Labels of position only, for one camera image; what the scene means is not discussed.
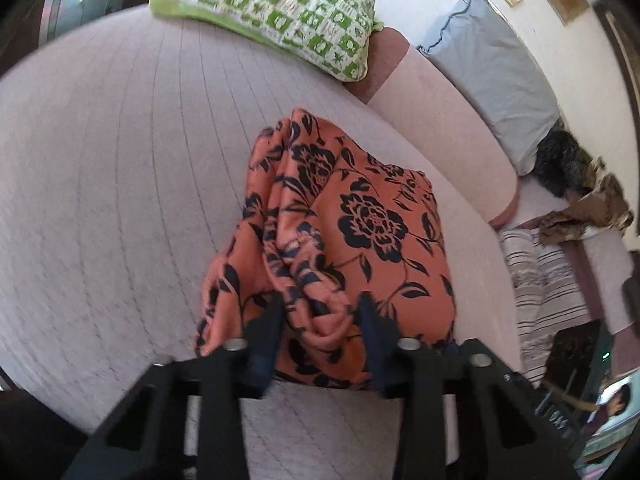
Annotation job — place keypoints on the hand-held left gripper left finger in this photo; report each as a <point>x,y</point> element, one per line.
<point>260,360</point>

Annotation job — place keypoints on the brown camouflage cloth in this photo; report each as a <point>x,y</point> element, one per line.
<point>590,205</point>

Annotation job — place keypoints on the grey-blue pillow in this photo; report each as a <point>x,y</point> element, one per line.
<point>500,75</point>

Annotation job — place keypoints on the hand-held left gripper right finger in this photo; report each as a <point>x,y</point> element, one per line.
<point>380,360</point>

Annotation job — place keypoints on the pale quilted bed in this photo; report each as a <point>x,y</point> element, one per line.
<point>125,160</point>

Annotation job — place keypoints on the striped cloth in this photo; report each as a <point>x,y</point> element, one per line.
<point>540,285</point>

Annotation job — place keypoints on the green patterned pillow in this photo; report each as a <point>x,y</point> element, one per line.
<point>280,10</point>

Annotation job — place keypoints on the dark box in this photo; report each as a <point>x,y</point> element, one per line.
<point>575,360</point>

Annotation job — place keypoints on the orange floral garment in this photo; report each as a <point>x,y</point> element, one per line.
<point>370,240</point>

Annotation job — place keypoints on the black fuzzy cloth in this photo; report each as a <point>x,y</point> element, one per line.
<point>560,160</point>

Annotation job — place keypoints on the pink padded backrest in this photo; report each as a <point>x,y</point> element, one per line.
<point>440,125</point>

